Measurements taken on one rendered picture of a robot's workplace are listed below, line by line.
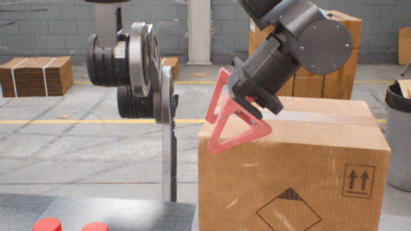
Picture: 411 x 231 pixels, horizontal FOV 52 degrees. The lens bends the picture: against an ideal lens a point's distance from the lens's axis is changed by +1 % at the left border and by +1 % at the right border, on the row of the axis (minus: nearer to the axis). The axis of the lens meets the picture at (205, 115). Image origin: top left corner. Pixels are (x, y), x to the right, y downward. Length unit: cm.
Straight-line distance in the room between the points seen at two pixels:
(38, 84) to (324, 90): 295
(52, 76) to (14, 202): 367
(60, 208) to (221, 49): 513
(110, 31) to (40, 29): 531
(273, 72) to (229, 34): 551
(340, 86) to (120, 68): 311
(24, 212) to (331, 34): 85
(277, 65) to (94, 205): 68
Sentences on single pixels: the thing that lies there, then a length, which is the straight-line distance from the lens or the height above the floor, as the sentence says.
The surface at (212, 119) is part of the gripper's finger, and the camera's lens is 61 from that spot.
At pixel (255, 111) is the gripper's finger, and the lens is 48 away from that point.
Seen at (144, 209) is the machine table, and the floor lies 83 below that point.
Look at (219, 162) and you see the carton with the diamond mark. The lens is 70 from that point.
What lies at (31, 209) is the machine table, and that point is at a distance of 111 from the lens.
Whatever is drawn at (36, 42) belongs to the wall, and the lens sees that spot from 646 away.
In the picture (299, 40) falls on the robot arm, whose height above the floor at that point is 131.
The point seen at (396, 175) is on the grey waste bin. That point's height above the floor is 9.
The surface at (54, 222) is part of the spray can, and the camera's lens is 57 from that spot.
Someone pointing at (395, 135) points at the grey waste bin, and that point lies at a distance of 288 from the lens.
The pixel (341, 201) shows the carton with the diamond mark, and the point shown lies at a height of 102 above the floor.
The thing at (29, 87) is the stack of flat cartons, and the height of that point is 10.
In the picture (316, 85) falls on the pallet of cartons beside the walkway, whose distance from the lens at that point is 396.
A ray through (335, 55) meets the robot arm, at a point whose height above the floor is 130.
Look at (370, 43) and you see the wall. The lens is 648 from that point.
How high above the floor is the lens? 139
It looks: 20 degrees down
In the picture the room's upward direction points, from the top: straight up
